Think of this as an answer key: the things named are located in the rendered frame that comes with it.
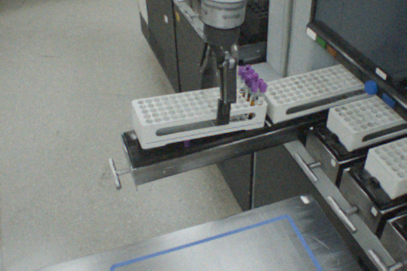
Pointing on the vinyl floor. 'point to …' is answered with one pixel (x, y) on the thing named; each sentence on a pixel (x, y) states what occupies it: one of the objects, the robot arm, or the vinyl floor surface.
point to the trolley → (235, 245)
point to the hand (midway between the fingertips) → (214, 103)
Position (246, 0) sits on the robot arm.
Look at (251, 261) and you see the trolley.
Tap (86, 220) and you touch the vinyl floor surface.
